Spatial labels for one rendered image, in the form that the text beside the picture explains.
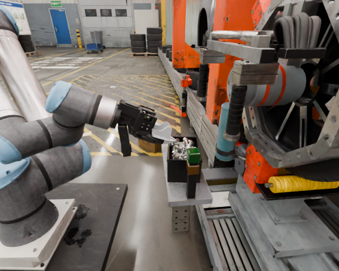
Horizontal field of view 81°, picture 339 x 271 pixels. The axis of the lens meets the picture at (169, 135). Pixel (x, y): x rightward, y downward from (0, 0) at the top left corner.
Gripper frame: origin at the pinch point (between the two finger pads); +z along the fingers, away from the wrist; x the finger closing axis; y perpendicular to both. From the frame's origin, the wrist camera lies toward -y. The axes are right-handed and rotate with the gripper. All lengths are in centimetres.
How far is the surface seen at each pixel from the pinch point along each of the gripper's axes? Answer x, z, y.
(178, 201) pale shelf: -3.6, 12.1, -20.8
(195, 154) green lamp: -4.4, 7.8, 0.2
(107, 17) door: 1361, -154, 36
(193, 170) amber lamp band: -4.4, 10.5, -5.8
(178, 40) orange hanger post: 235, 41, 42
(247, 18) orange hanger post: 42, 24, 53
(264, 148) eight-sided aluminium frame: 0.7, 35.9, 9.1
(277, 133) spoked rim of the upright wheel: 8.6, 45.4, 15.1
